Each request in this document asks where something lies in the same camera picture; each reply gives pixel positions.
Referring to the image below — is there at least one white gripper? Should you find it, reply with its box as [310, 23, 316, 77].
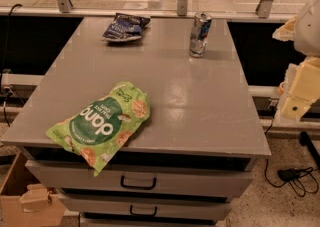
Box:
[272, 17, 320, 121]

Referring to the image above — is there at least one redbull can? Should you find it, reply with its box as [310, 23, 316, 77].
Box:
[189, 12, 212, 57]

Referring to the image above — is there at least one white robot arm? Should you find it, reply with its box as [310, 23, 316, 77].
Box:
[272, 0, 320, 122]

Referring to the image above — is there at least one blue chip bag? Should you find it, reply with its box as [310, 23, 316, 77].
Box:
[103, 13, 151, 42]

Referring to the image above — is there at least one green rice chip bag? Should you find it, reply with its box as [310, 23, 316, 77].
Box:
[46, 82, 150, 177]

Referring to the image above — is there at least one orange tape roll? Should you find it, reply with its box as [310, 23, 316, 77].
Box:
[278, 81, 287, 95]

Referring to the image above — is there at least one grey drawer cabinet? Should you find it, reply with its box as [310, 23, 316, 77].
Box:
[3, 17, 270, 227]

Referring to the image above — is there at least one cardboard box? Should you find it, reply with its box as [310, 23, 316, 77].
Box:
[0, 153, 66, 227]

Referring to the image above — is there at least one black power adapter with cable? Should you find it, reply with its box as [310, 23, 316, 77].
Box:
[264, 161, 320, 198]

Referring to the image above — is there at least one drawer black handle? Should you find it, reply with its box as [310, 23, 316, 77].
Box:
[129, 205, 158, 217]
[120, 176, 157, 190]

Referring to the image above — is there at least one top drawer black handle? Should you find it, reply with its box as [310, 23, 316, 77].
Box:
[120, 176, 157, 190]

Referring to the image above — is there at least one black cable on left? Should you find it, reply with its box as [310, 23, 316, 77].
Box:
[0, 3, 24, 128]

